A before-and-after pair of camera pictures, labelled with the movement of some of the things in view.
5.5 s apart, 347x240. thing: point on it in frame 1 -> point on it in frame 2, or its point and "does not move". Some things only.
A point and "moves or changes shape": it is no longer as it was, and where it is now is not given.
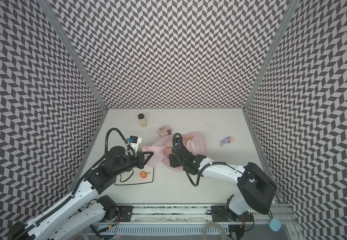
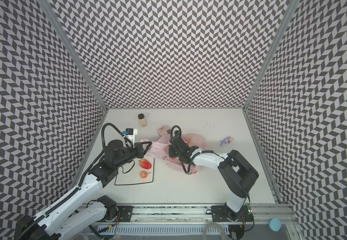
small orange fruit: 143,174 does not move
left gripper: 140,158 -> 139,149
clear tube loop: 225,235 does not move
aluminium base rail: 192,215 does not move
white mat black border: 135,176 does not move
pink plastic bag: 165,146 moves or changes shape
